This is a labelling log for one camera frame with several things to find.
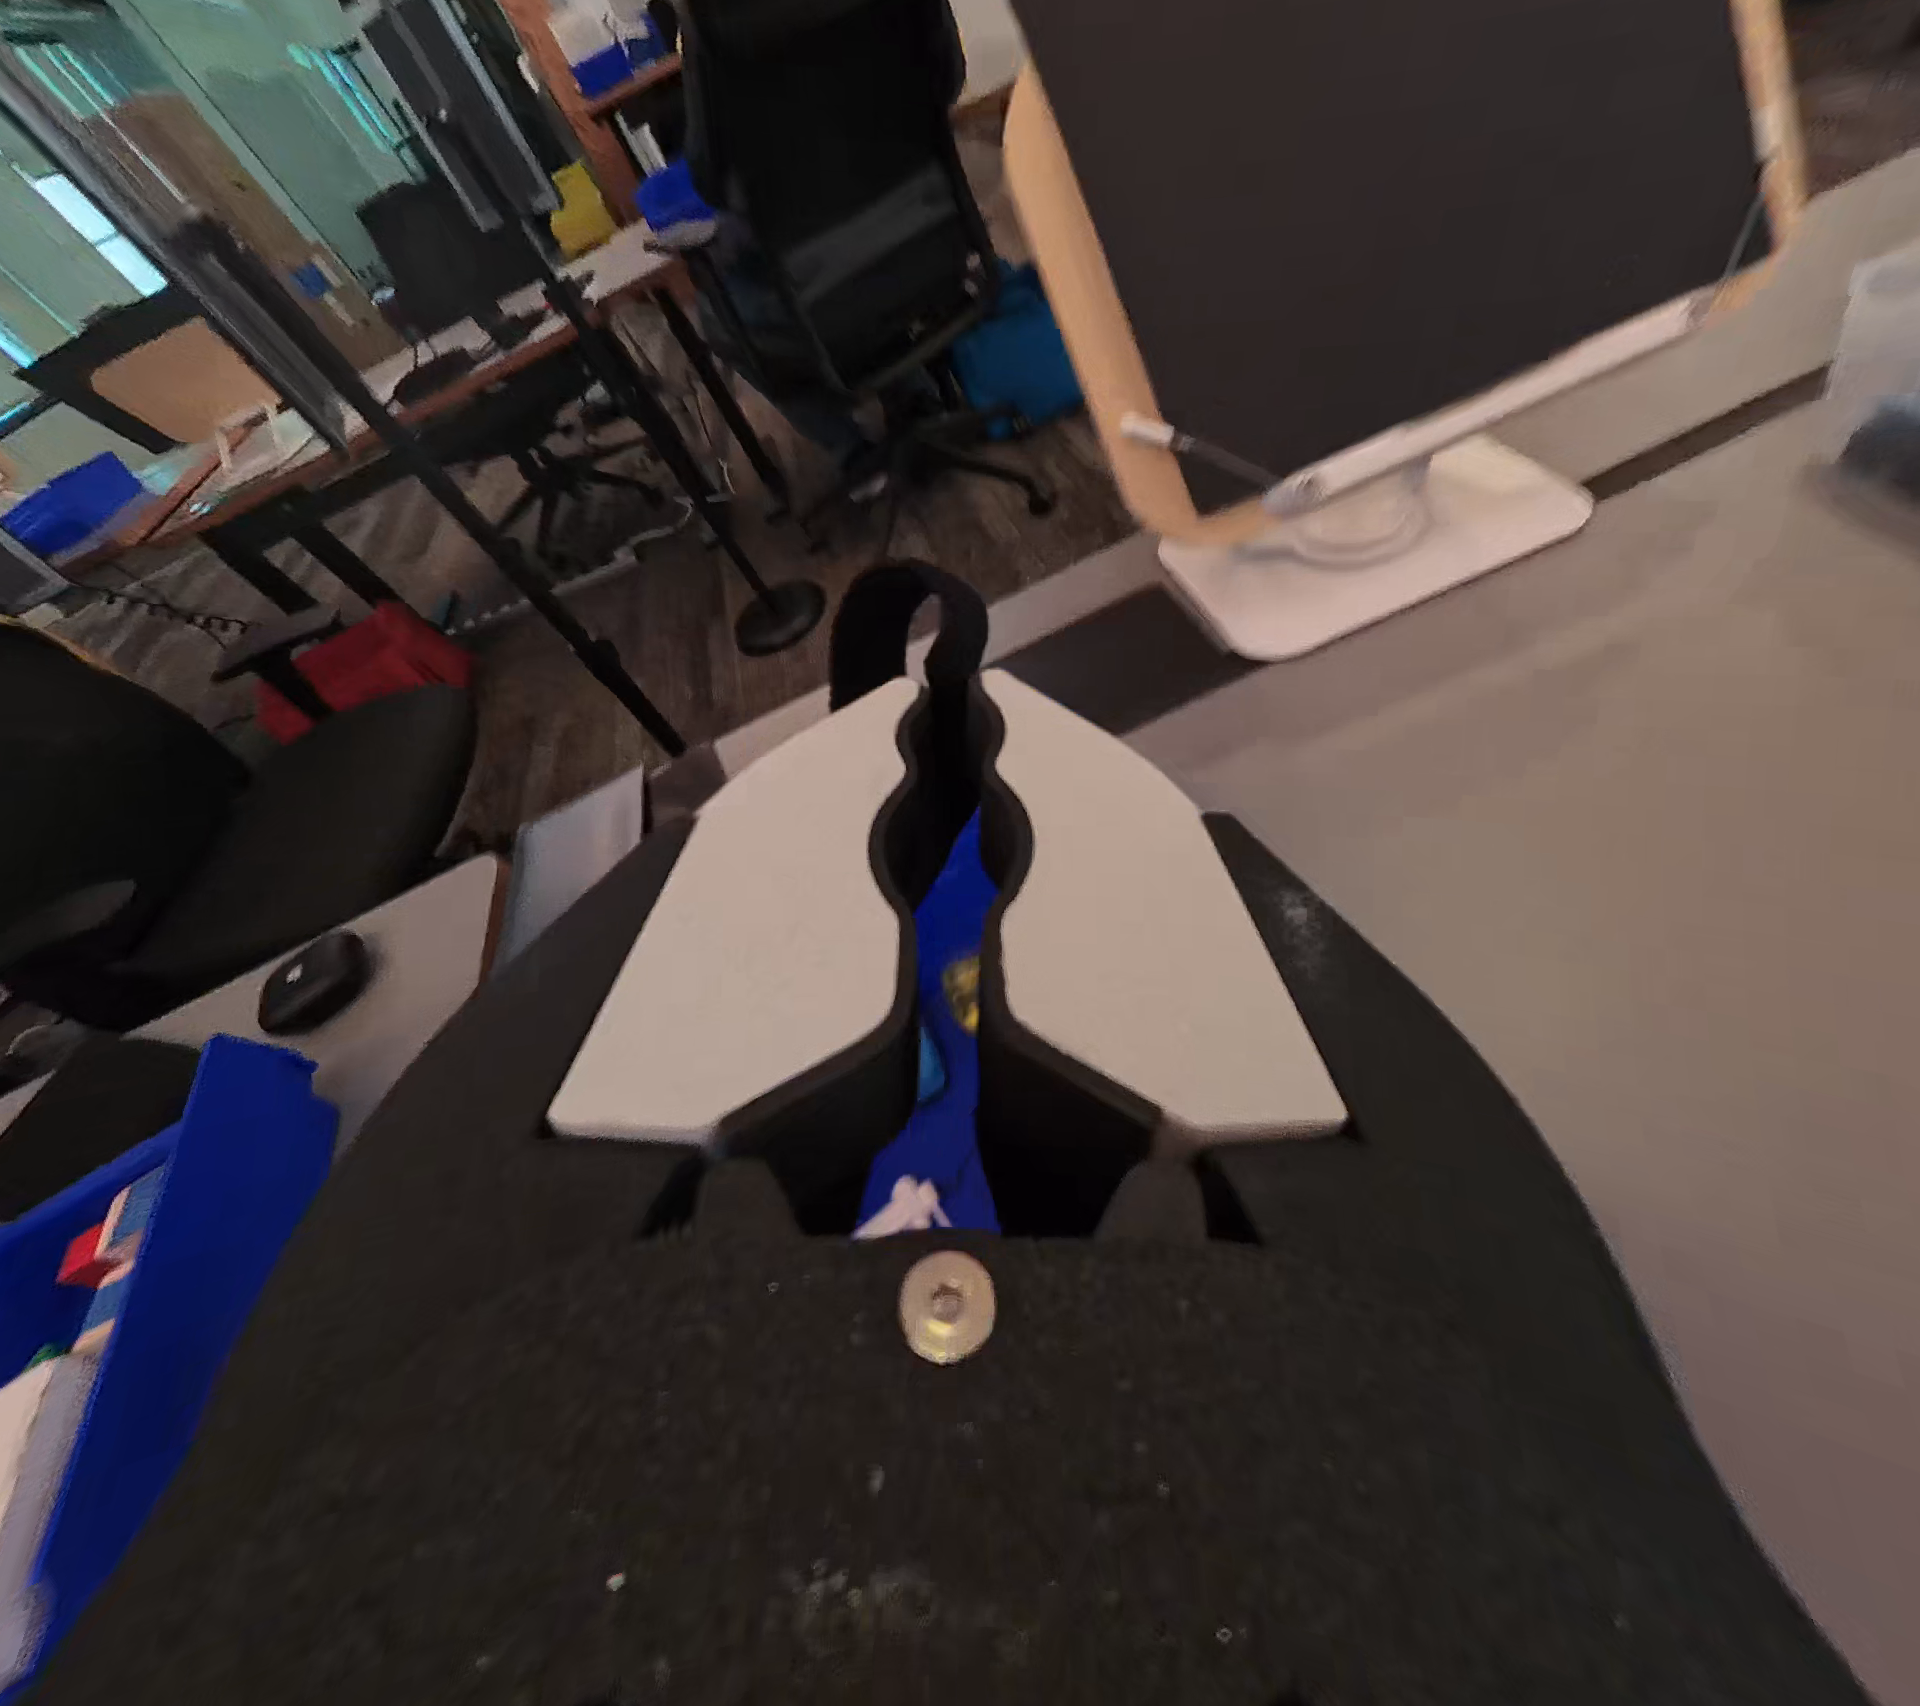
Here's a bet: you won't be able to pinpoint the distant blue bins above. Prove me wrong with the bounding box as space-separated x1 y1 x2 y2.
0 452 141 555

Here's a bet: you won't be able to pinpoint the black shoelace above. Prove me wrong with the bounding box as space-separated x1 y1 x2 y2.
828 562 996 845

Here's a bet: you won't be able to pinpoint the grey desk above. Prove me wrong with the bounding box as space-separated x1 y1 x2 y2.
0 145 1920 1706

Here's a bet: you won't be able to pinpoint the red bin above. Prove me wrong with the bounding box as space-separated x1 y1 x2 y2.
252 601 478 743

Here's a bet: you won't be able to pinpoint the clear plastic bin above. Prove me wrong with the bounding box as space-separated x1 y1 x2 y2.
1819 248 1920 495

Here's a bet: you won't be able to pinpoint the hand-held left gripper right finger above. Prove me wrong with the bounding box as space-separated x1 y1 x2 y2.
978 668 1353 1235

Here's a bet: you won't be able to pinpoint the white flat device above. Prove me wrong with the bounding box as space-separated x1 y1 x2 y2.
1159 441 1598 663

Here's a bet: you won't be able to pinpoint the black board with wooden rim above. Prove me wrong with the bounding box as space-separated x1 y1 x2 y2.
914 0 1813 541

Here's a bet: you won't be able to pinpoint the wooden table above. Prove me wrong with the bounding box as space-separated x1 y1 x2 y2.
0 236 711 572

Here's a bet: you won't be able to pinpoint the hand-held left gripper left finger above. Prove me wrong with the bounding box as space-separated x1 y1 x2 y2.
546 674 925 1235

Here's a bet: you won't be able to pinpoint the blue bag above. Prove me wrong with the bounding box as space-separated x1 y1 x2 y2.
949 262 1086 443

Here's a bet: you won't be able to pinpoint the blue plastic bin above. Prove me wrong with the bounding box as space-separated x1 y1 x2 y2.
0 805 1005 1670

